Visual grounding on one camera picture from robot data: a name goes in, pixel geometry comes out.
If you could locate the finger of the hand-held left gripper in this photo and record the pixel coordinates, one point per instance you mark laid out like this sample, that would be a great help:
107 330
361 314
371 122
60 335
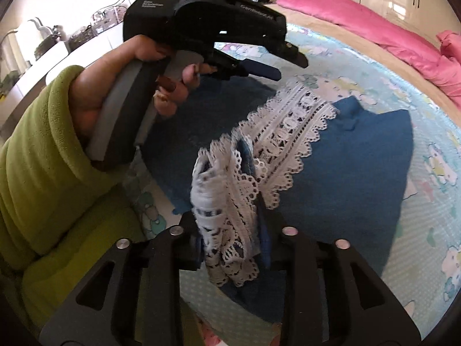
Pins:
297 56
264 71

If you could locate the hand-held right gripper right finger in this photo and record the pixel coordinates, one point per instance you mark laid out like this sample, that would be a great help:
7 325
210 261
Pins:
288 256

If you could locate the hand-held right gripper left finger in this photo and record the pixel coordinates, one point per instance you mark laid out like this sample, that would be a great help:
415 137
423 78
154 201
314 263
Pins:
182 256

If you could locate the blue denim pants lace trim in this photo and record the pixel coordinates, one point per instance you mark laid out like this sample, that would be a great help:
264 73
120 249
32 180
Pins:
324 187

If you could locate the person's left forearm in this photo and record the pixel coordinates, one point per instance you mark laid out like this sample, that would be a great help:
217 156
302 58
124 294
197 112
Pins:
46 158

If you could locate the person's left hand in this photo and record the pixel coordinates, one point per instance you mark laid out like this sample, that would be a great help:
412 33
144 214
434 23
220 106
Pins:
88 93

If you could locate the pink blanket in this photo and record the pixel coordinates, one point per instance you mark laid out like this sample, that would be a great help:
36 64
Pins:
342 18

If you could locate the bed with beige sheet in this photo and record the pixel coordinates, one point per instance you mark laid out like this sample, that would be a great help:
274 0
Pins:
360 43

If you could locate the pink fuzzy slipper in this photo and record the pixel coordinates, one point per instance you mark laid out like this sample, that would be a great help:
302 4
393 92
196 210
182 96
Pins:
212 337

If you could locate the cartoon printed blanket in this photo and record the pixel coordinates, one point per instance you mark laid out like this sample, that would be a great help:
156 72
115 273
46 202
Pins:
421 223

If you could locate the pink duvet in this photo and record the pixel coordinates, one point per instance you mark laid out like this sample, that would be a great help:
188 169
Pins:
450 45

